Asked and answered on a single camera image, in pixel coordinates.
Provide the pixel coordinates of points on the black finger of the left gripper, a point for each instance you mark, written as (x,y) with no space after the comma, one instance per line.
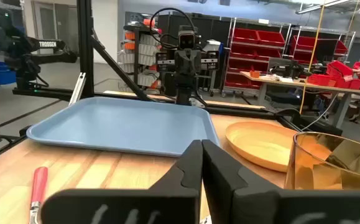
(195,60)
(181,60)

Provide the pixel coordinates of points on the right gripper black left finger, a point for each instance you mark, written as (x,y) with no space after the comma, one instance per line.
(173,199)

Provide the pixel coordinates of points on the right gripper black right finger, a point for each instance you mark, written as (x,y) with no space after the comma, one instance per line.
(248,202)

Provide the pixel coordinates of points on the orange plate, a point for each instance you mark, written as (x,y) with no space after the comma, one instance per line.
(260,143)

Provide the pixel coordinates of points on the amber faceted plastic cup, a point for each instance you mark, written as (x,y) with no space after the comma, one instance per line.
(329,165)

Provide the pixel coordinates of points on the black Trossen background robot arm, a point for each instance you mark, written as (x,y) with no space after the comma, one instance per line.
(21,49)

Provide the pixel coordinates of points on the blue plastic tray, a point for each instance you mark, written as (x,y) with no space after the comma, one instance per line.
(120,124)

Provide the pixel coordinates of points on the rack of white orange bins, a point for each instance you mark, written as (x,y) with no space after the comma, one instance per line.
(145,53)

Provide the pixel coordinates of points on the small orange box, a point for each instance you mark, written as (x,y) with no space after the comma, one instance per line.
(254,74)

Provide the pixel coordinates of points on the silver aluminium extrusion piece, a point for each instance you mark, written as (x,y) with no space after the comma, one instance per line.
(77,88)

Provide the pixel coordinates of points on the wooden top workbench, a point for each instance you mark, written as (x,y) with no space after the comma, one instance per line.
(291,82)

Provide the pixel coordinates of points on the black box on floor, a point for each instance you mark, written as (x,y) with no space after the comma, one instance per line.
(319,126)

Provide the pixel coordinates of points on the black monitor screen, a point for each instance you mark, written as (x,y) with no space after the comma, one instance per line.
(326,49)

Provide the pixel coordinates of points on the ceiling light fixture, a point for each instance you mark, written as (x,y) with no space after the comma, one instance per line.
(316,7)

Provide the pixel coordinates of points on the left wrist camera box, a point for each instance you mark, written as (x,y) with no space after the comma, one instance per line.
(187,39)

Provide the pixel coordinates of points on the black aluminium rig frame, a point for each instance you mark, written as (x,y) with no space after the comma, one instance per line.
(84,46)

